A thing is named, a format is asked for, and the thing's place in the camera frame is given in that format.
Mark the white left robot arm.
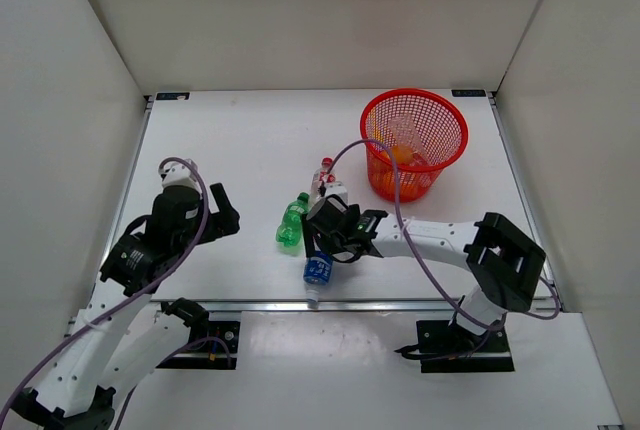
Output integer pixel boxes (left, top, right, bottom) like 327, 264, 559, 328
1, 178, 240, 429

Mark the red mesh plastic bin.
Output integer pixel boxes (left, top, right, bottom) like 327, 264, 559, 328
360, 88, 469, 203

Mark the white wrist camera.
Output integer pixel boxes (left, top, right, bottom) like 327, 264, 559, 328
318, 174, 348, 205
158, 161, 199, 190

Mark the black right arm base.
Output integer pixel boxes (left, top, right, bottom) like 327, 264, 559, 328
395, 320, 515, 374

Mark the clear bottle white cap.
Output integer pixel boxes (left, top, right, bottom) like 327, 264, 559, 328
389, 114, 429, 167

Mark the black left corner label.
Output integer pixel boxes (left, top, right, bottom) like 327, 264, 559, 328
155, 92, 190, 101

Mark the orange juice bottle gold cap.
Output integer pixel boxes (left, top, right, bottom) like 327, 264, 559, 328
381, 144, 416, 166

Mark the black right corner label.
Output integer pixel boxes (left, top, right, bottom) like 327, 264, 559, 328
451, 89, 486, 98

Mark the black corner label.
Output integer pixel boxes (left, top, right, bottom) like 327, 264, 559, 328
451, 89, 486, 98
155, 92, 190, 101

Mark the aluminium table edge rail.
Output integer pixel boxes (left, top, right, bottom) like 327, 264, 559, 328
89, 298, 471, 314

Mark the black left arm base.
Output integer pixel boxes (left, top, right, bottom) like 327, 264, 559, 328
157, 314, 241, 371

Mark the clear bottle red label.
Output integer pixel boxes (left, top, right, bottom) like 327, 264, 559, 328
309, 157, 336, 204

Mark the clear bottle blue label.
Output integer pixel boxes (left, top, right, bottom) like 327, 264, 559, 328
302, 250, 333, 308

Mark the orange soda bottle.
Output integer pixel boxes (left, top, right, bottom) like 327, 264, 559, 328
369, 169, 430, 201

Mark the green Sprite bottle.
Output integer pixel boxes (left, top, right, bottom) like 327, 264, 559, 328
275, 192, 309, 256

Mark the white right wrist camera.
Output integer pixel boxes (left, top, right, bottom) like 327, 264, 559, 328
318, 174, 348, 205

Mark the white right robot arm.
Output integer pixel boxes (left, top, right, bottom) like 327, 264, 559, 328
302, 195, 546, 350

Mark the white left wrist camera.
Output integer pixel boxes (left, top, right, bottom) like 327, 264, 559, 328
158, 161, 199, 190

